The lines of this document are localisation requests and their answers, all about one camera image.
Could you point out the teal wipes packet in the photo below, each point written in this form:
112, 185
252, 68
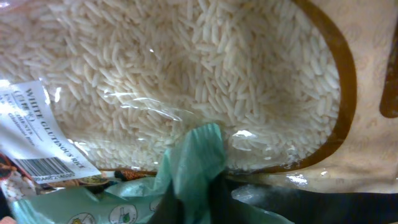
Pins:
189, 188

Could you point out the glutinous rice bag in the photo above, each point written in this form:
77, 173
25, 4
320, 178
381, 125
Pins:
304, 92

